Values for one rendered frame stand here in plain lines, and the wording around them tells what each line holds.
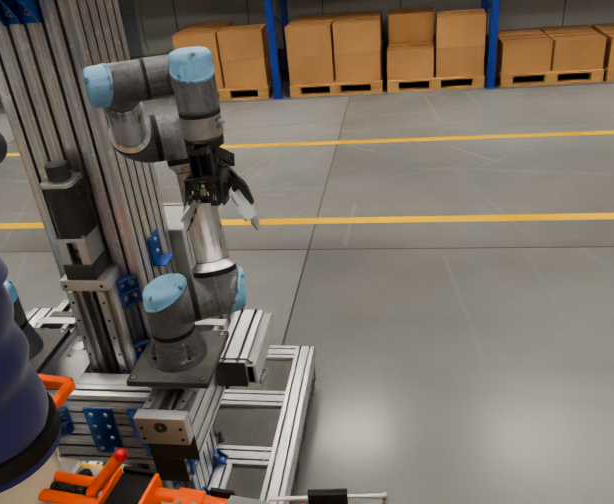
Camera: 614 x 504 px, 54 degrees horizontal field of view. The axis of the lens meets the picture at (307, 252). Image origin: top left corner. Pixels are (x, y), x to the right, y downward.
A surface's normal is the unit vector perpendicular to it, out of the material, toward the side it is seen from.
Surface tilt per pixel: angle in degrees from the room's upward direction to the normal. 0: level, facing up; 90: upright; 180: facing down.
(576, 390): 0
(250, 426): 0
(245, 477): 0
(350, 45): 90
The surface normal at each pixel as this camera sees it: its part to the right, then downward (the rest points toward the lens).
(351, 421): -0.08, -0.87
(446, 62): -0.15, 0.49
